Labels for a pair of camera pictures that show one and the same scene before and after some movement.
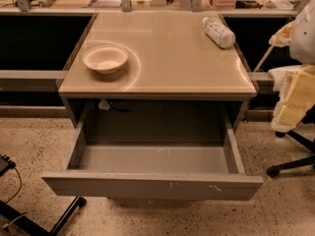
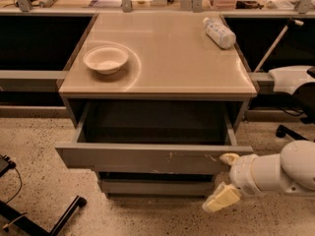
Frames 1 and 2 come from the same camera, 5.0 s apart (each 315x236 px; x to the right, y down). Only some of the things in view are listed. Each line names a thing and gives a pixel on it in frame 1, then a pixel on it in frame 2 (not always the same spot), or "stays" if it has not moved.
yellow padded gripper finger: x=283 y=37 → x=229 y=157
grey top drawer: x=175 y=172 → x=153 y=137
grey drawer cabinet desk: x=177 y=85 stays
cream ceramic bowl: x=105 y=59 stays
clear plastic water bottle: x=219 y=34 stays
